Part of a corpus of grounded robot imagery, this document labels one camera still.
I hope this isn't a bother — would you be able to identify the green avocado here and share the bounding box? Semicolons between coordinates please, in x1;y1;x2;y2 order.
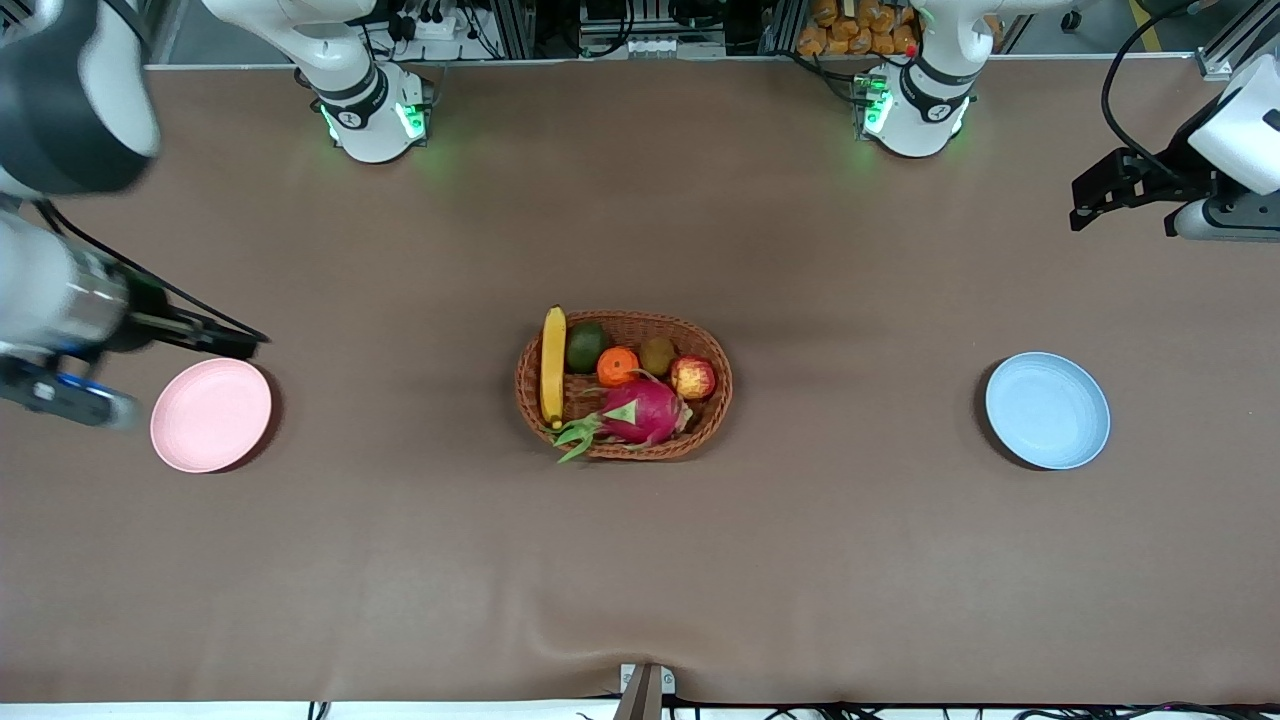
566;322;609;374

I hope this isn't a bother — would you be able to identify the aluminium frame rail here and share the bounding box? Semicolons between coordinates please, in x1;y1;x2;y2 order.
1195;0;1280;81

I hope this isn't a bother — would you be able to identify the pink dragon fruit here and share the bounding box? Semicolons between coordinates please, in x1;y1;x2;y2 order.
550;372;695;464

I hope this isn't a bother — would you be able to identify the brown wicker basket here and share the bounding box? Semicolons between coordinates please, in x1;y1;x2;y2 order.
515;309;734;461

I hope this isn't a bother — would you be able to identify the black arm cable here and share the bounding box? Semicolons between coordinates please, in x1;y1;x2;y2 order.
35;198;266;341
1100;0;1233;181

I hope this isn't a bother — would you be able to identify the brown table mat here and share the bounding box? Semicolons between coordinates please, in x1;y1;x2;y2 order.
0;55;1280;706

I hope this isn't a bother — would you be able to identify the orange mandarin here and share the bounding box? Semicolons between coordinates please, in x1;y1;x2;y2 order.
597;346;641;388

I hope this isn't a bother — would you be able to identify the bag of orange fruits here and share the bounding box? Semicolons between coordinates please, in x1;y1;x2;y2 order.
797;0;921;58

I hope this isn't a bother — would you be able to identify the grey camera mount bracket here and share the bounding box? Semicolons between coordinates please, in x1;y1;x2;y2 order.
613;662;677;720

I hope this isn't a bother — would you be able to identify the red yellow apple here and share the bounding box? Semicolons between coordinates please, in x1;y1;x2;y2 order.
670;355;718;402

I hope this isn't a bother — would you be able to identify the light blue plate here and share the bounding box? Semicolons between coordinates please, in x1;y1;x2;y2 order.
985;351;1112;471

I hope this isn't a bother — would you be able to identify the pink plate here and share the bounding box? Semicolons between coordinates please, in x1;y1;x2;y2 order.
150;358;273;474

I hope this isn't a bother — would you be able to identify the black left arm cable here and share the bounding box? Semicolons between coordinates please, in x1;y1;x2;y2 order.
1100;0;1233;181

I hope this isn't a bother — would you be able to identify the white power strip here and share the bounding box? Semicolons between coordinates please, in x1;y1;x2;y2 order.
395;8;488;43

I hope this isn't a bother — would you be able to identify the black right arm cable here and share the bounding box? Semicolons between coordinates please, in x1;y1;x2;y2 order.
35;198;266;341

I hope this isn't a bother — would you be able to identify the yellow banana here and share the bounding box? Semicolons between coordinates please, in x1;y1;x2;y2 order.
540;306;568;431

